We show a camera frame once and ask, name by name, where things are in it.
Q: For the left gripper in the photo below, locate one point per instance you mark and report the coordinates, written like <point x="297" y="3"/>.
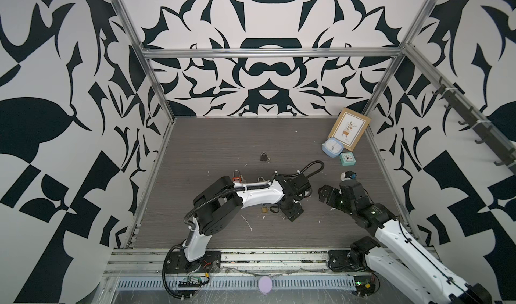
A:
<point x="295" y="213"/>

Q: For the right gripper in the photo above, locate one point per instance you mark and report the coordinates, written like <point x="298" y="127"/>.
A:
<point x="334" y="192"/>

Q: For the red padlock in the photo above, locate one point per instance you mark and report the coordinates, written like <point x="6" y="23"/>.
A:
<point x="237" y="177"/>

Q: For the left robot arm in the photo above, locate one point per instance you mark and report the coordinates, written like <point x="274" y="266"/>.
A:
<point x="217" y="205"/>

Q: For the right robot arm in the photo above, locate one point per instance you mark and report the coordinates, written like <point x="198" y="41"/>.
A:
<point x="391" y="251"/>

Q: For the green square alarm clock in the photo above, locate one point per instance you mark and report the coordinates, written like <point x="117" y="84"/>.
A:
<point x="347" y="159"/>

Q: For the blue round alarm clock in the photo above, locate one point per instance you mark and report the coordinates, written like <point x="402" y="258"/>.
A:
<point x="332" y="147"/>

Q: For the purple round cap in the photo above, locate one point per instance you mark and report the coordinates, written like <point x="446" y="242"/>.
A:
<point x="265" y="284"/>

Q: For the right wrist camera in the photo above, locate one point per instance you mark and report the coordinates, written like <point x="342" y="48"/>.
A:
<point x="348" y="175"/>

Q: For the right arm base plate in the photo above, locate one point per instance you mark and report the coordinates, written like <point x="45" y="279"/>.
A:
<point x="341" y="261"/>

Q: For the wooden picture frame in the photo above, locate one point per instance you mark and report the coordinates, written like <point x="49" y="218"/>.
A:
<point x="349" y="128"/>

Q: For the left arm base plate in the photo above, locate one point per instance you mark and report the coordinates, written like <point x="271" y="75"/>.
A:
<point x="177" y="263"/>

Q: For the black wall hook rack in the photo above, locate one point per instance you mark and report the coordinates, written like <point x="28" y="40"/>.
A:
<point x="473" y="119"/>

